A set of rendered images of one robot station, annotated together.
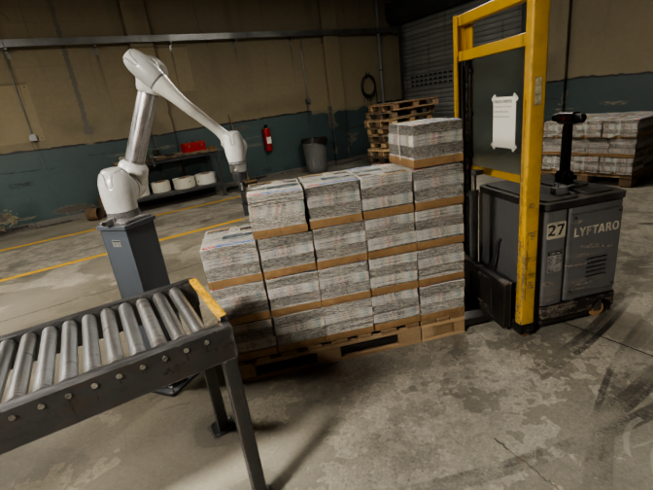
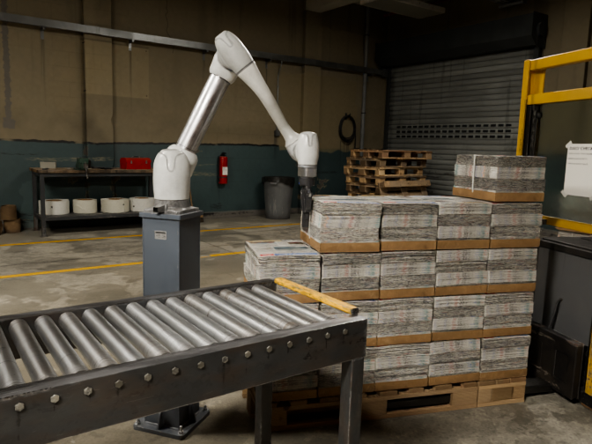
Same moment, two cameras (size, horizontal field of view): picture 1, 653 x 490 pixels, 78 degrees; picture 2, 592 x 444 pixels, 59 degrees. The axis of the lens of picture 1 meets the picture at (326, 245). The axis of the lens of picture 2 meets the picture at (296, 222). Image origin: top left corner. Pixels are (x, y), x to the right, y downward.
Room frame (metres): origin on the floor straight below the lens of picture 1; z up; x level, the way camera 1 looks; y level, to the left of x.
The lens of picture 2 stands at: (-0.30, 0.74, 1.30)
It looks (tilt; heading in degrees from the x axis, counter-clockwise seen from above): 8 degrees down; 353
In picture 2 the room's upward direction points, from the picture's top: 2 degrees clockwise
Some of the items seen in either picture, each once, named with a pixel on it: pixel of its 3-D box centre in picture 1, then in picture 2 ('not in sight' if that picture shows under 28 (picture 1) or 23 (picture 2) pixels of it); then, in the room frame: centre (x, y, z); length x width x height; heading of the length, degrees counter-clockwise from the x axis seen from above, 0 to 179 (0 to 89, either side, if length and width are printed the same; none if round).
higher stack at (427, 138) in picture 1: (427, 230); (489, 275); (2.34, -0.62, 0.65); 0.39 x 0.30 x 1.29; 9
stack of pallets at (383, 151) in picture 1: (402, 133); (386, 187); (8.75, -1.89, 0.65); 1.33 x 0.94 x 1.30; 123
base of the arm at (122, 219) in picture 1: (120, 216); (169, 205); (2.07, 1.03, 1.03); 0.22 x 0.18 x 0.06; 155
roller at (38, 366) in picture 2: not in sight; (32, 353); (1.01, 1.24, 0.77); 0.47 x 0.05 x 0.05; 29
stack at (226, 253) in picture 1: (315, 287); (361, 324); (2.23, 0.10, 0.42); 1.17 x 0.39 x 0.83; 99
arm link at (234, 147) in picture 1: (234, 146); (307, 148); (2.19, 0.41, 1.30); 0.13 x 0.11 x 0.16; 5
